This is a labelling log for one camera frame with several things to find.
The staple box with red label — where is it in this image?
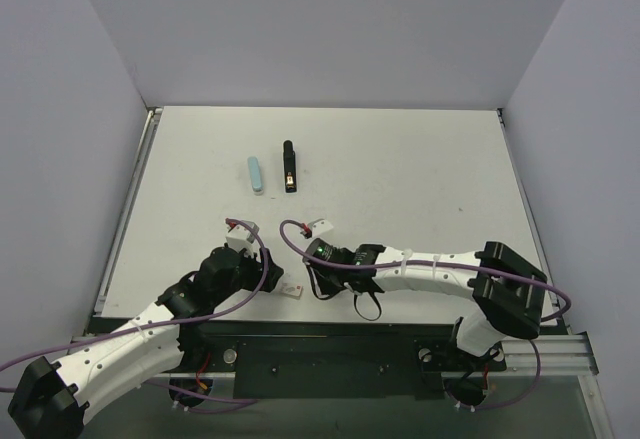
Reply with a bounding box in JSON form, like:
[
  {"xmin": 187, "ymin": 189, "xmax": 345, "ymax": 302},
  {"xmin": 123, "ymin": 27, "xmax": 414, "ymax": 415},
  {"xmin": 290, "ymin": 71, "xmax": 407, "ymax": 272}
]
[{"xmin": 279, "ymin": 283, "xmax": 303, "ymax": 299}]

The light blue white stapler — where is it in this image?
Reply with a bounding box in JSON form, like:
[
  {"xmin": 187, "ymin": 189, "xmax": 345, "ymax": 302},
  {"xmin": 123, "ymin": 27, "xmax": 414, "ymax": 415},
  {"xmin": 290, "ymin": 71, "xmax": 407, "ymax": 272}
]
[{"xmin": 247, "ymin": 156, "xmax": 264, "ymax": 195}]

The black stapler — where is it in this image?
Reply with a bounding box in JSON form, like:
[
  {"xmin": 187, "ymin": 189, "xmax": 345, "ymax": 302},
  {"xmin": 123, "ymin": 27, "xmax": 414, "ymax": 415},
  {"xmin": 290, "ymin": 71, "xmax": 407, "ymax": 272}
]
[{"xmin": 283, "ymin": 140, "xmax": 297, "ymax": 193}]

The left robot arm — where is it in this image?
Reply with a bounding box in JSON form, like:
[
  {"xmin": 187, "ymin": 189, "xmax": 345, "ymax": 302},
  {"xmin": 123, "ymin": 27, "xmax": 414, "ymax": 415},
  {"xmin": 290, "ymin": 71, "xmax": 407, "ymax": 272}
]
[{"xmin": 8, "ymin": 246, "xmax": 284, "ymax": 438}]

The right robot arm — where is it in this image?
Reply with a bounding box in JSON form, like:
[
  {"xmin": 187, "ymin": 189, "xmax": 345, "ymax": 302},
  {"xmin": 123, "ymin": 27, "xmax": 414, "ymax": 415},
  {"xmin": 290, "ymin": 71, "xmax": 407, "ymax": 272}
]
[{"xmin": 303, "ymin": 238, "xmax": 547, "ymax": 368}]

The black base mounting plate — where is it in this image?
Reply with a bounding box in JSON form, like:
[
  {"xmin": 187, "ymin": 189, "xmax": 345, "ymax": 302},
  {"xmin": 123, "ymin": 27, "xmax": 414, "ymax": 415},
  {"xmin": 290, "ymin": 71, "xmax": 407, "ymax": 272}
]
[{"xmin": 168, "ymin": 321, "xmax": 506, "ymax": 399}]

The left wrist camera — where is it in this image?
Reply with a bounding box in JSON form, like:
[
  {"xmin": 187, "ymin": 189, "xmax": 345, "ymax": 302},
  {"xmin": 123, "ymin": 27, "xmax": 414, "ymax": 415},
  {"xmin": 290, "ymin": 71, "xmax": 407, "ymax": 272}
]
[{"xmin": 225, "ymin": 219, "xmax": 259, "ymax": 257}]

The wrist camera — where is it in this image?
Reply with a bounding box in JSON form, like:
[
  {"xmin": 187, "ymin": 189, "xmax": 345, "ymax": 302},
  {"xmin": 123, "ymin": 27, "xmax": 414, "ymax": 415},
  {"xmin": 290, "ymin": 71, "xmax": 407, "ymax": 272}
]
[
  {"xmin": 225, "ymin": 219, "xmax": 259, "ymax": 257},
  {"xmin": 300, "ymin": 218, "xmax": 334, "ymax": 239}
]

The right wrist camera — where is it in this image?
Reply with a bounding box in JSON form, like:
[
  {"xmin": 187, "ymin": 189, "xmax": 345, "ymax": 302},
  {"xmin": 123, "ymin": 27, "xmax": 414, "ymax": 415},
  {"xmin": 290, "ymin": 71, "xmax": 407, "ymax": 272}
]
[{"xmin": 300, "ymin": 218, "xmax": 334, "ymax": 239}]

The aluminium frame rail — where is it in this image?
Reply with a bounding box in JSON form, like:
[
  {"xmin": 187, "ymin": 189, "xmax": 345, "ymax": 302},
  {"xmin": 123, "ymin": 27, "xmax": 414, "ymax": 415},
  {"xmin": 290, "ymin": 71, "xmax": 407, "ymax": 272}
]
[{"xmin": 502, "ymin": 333, "xmax": 599, "ymax": 377}]

